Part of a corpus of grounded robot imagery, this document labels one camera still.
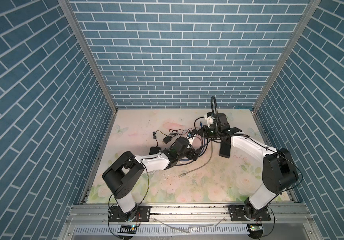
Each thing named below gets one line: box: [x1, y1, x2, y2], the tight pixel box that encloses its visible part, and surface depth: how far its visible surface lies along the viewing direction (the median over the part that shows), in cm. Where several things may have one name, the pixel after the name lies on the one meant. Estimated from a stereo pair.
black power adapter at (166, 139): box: [161, 135, 172, 144], surface depth 104 cm
